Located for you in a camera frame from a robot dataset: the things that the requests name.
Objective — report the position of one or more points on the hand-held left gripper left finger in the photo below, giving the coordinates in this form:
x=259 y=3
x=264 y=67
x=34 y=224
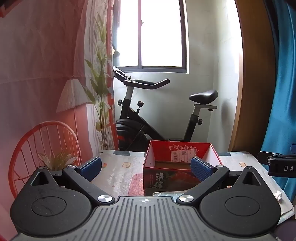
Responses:
x=91 y=167

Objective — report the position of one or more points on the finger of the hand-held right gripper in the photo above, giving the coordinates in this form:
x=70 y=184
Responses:
x=277 y=155
x=293 y=147

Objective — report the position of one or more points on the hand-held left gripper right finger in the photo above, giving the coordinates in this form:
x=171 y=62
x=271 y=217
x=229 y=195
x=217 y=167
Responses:
x=200 y=171

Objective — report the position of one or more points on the red cardboard box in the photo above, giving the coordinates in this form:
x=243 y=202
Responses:
x=161 y=182

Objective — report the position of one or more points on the patterned tablecloth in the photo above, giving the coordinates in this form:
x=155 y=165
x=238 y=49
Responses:
x=124 y=166

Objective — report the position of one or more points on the blue curtain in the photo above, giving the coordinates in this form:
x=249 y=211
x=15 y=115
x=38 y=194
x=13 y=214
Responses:
x=284 y=92

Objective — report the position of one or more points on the black exercise bike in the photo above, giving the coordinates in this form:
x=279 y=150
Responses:
x=131 y=118

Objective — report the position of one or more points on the wooden door panel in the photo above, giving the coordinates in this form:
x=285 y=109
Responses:
x=256 y=69

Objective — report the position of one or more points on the printed pink curtain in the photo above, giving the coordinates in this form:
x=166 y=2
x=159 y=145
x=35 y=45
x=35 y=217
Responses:
x=46 y=69

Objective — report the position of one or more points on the window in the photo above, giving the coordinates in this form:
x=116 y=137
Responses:
x=161 y=34

